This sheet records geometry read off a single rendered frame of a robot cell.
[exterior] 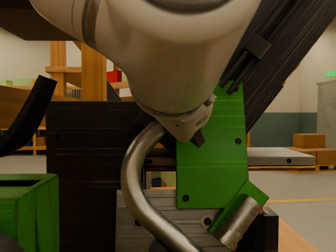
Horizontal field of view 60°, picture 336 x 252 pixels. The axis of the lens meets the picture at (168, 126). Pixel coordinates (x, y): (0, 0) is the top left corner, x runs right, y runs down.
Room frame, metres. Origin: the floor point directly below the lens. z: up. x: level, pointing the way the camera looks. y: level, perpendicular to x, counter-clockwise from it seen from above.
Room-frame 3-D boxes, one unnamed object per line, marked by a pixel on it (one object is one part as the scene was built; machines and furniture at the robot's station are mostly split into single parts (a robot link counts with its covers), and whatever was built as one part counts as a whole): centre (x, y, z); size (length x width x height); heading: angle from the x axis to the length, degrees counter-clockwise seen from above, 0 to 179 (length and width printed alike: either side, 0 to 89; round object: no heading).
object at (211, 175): (0.50, -0.07, 1.17); 0.13 x 0.12 x 0.20; 2
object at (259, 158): (0.66, -0.10, 1.11); 0.39 x 0.16 x 0.03; 92
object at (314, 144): (6.38, -3.00, 0.37); 1.20 x 0.80 x 0.74; 105
